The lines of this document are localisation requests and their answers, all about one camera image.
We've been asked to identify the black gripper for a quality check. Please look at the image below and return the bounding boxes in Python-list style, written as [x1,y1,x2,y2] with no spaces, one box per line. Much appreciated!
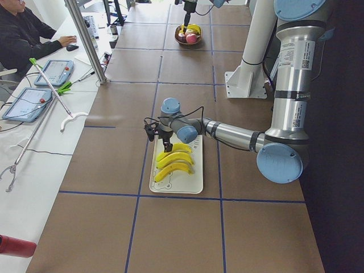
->
[158,123,173,153]
[183,0,197,33]

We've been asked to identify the yellow banana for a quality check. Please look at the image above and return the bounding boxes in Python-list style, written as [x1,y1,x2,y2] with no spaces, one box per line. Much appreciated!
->
[185,24,201,35]
[156,143,192,162]
[154,162,194,183]
[156,152,195,169]

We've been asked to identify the brown wicker basket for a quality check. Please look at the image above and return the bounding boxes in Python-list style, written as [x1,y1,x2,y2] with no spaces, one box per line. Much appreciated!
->
[175,24,202,46]

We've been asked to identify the dark purple fruit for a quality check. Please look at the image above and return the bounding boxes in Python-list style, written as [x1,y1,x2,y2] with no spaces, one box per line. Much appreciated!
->
[177,32,186,43]

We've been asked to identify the red pink apple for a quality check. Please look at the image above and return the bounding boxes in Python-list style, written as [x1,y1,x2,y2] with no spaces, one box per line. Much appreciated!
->
[185,34,198,44]

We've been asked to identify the white bear tray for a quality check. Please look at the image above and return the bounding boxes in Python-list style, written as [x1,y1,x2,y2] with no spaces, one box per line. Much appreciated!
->
[149,134,203,194]

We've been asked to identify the black computer mouse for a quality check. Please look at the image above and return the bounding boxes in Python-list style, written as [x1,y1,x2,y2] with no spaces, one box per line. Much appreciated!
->
[66,44,78,52]

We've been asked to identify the metal reacher grabber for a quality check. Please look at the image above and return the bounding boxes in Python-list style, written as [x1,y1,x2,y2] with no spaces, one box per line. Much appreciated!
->
[0,57,89,193]

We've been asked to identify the teach pendant far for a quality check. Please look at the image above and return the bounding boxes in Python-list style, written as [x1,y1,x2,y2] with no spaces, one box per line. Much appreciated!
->
[41,60,74,87]

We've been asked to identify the teach pendant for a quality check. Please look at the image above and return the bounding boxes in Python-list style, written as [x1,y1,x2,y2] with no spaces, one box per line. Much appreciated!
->
[2,88,52,122]
[41,60,74,87]

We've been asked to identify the teach pendant near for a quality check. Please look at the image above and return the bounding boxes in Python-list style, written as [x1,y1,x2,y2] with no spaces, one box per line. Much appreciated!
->
[2,88,52,122]

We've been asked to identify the seated person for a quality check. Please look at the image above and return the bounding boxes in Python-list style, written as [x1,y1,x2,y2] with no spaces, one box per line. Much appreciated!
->
[1,1,77,78]

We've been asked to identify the red fire extinguisher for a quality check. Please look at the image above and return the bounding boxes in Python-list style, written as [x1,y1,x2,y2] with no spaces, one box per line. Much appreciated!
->
[0,235,37,258]

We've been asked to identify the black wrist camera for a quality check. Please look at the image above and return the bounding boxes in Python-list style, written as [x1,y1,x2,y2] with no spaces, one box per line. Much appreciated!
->
[144,120,159,142]

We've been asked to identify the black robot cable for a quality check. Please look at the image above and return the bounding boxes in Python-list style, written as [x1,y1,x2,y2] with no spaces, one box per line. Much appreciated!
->
[143,106,205,134]

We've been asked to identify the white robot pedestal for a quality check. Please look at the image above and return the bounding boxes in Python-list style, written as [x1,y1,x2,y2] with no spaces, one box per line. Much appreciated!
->
[225,0,277,99]

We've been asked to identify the aluminium frame post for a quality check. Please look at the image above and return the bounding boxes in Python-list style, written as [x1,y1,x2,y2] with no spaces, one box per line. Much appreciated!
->
[64,0,107,85]

